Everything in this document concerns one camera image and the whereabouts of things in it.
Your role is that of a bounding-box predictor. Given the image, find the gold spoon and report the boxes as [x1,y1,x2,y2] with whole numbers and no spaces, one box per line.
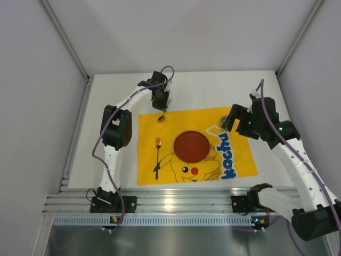
[157,111,166,122]

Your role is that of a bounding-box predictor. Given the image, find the yellow Pikachu placemat cloth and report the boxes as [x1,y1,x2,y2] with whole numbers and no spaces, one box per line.
[137,107,258,185]

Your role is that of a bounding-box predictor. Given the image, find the gold fork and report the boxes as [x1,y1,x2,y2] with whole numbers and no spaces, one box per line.
[155,137,161,180]

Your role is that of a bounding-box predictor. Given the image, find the red round plate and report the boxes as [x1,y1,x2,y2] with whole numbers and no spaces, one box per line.
[173,131,210,163]

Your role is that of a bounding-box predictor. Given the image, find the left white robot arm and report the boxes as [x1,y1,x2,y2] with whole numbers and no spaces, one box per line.
[92,71,172,196]

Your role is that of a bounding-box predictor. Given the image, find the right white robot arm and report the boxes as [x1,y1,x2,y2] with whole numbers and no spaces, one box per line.
[221,94,340,241]

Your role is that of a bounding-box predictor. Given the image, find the left aluminium frame post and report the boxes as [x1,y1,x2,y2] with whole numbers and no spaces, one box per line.
[39,0,90,81]

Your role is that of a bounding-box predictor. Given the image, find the aluminium frame post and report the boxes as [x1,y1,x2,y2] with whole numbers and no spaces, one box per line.
[39,0,90,81]
[275,0,327,77]

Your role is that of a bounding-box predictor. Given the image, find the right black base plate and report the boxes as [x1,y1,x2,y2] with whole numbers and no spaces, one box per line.
[231,195,255,215]

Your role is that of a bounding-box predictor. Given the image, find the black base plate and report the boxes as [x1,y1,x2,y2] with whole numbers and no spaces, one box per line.
[231,195,255,215]
[90,196,137,213]

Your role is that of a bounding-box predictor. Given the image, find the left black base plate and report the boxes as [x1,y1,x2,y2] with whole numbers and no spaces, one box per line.
[90,196,137,213]

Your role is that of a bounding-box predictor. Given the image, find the slotted grey cable duct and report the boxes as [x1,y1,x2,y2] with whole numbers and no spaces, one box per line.
[53,215,269,227]

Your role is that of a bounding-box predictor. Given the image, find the right aluminium frame post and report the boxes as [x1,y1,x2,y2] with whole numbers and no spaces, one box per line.
[275,0,327,77]

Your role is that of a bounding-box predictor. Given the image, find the aluminium mounting rail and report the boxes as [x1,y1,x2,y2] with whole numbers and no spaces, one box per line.
[43,188,248,215]

